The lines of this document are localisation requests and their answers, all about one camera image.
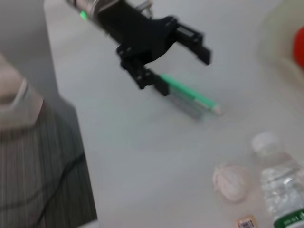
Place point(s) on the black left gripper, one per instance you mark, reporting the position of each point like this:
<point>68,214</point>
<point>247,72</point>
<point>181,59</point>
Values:
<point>140,33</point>

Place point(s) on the green pen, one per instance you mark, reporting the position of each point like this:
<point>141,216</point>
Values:
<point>190,93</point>

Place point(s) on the red-orange round fruit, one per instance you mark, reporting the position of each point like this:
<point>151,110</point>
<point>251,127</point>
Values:
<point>299,47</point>

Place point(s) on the white paper ball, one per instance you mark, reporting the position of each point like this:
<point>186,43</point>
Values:
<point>231,181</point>

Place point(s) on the clear green-label water bottle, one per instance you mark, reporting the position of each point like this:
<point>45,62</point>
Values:
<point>282,190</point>

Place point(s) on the green wavy glass fruit plate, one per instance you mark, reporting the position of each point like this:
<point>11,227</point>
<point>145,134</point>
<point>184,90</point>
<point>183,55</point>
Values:
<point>278,35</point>

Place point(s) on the beige eraser with barcode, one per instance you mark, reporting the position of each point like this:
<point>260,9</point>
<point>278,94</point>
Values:
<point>245,222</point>

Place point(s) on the beige blurred object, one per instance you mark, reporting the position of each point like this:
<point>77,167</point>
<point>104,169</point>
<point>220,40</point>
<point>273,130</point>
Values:
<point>14,95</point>

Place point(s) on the grey striped fabric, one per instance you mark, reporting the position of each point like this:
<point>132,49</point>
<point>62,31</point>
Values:
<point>35,171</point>

